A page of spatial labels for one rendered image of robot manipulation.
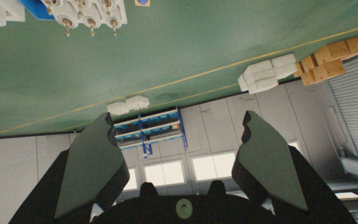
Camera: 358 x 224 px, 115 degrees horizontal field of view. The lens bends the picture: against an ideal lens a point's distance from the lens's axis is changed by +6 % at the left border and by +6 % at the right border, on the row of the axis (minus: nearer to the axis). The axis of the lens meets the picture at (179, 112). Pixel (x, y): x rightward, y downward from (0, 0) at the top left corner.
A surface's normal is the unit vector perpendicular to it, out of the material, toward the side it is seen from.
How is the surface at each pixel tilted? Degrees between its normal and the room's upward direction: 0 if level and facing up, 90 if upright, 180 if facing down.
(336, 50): 90
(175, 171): 90
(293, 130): 90
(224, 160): 90
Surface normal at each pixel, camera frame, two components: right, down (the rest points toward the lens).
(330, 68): -0.22, -0.08
